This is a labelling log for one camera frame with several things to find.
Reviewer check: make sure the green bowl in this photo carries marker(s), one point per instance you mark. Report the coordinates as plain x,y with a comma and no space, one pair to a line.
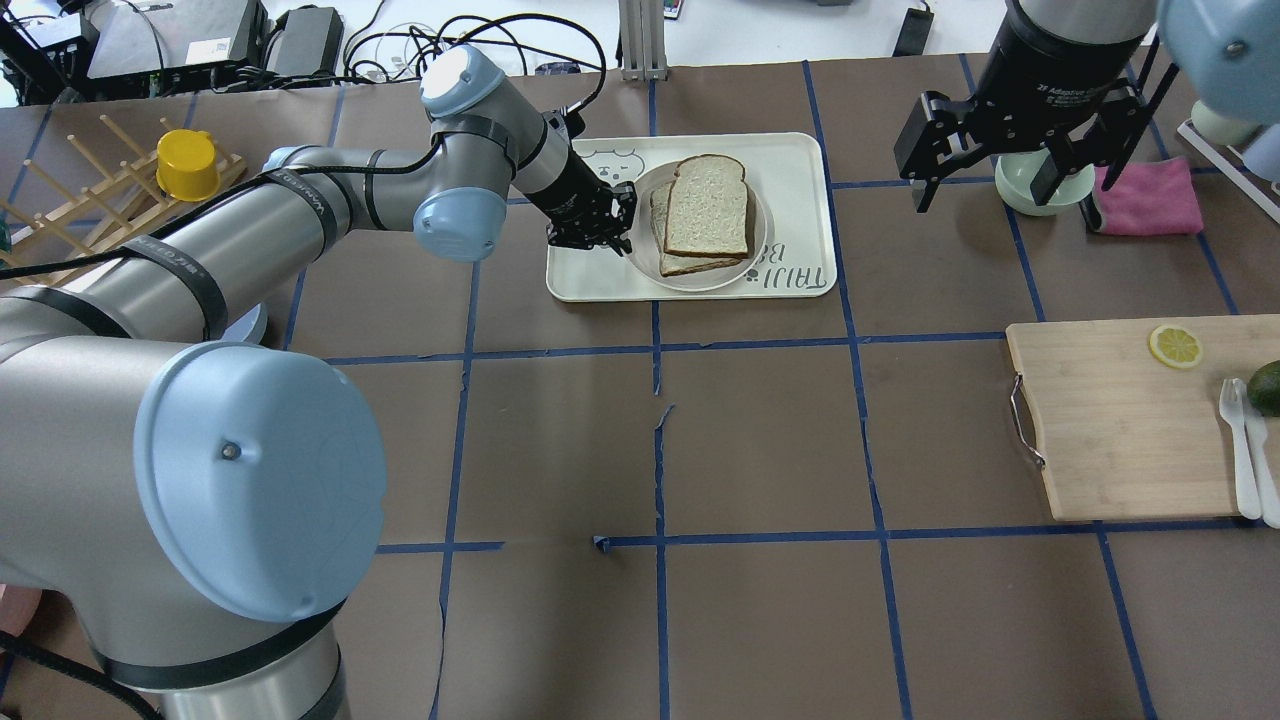
1016,170

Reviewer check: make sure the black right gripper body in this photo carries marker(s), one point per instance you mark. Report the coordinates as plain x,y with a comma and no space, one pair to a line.
1040,72

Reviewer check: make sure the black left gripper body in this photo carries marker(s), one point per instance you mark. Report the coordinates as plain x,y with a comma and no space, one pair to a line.
573,189

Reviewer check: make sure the lemon slice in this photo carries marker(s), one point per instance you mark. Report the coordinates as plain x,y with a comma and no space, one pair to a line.
1175,346

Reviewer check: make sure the white plastic fork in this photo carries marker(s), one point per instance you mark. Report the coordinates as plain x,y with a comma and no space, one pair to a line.
1231,411

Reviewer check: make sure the black power adapter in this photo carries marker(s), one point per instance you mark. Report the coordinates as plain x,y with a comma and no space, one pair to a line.
304,42

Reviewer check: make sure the blue bowl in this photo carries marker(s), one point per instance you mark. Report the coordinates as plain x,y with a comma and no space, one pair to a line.
250,328

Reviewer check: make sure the wooden cutting board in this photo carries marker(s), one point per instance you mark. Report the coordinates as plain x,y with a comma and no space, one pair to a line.
1121,435

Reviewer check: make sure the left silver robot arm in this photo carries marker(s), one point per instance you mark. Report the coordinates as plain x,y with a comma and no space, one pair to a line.
434,510

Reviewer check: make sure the yellow mug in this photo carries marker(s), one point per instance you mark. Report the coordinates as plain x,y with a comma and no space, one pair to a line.
187,165

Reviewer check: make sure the white plastic knife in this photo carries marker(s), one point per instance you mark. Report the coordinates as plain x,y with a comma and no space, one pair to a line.
1257,434

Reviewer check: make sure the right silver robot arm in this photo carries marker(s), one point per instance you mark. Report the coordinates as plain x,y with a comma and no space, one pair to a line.
1227,49

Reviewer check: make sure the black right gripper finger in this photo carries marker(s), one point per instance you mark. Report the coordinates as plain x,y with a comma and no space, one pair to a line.
922,194
1055,181

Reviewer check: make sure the avocado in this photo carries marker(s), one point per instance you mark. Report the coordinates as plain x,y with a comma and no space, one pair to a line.
1263,389

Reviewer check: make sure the cream bear serving tray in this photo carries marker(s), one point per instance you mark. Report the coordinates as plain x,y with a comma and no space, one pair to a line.
787,172

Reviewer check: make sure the aluminium frame post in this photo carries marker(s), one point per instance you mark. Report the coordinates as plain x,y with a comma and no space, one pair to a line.
643,40

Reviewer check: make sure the black computer box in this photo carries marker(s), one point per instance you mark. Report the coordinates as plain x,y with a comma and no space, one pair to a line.
145,37

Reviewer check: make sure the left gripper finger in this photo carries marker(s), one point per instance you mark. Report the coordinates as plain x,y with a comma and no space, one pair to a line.
621,244

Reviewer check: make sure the white round plate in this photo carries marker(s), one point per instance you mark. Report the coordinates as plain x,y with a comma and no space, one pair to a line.
647,255

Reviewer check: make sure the bread slice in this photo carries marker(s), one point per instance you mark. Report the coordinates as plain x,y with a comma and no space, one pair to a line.
671,265
707,209

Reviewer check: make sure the wooden mug rack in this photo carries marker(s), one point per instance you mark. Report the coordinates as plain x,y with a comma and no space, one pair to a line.
128,198

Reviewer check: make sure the pink cloth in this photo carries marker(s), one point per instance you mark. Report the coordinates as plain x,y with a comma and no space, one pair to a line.
1147,200

